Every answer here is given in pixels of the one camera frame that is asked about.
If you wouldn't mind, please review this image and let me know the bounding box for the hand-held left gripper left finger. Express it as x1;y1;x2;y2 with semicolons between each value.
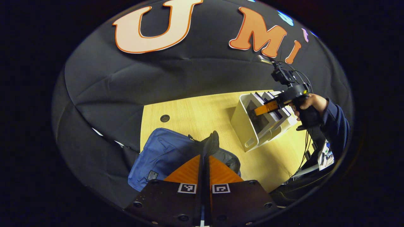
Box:
125;154;205;227

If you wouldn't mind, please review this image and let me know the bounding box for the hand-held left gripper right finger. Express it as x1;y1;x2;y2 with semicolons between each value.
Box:
205;155;278;226

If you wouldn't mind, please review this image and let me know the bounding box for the white plastic bookshelf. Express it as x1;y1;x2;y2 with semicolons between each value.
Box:
230;91;299;153

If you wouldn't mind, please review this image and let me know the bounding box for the blue schoolbag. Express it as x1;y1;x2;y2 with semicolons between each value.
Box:
128;128;242;192

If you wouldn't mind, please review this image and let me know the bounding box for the grey metal bar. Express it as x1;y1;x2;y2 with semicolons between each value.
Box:
292;164;319;180

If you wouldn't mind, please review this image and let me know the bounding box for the black cable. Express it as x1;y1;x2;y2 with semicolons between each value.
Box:
290;128;313;178

